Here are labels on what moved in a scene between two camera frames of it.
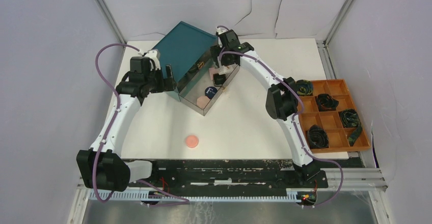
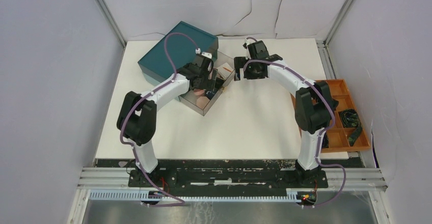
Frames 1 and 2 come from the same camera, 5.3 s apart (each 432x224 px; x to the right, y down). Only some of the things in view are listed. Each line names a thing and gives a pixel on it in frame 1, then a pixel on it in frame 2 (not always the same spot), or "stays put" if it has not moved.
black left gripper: [166, 84] to [208, 84]
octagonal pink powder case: [203, 101] stays put
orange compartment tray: [330, 120] stays put
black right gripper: [216, 50] to [239, 61]
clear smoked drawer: [201, 93] stays put
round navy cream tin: [210, 91] stays put
